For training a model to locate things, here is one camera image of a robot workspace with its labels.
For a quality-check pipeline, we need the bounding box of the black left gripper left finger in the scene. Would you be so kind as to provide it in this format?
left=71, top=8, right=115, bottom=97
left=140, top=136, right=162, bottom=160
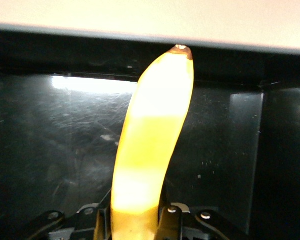
left=27, top=191, right=113, bottom=240

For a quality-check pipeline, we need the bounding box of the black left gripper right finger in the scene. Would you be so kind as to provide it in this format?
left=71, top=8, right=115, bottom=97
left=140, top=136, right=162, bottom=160
left=155, top=202, right=242, bottom=240

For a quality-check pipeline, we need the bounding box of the black rectangular plastic tray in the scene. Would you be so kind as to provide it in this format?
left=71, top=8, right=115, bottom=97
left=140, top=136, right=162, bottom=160
left=0, top=22, right=300, bottom=240

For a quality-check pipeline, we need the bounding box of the yellow banana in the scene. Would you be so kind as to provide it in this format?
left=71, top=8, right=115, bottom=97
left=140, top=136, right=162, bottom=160
left=110, top=44, right=195, bottom=240

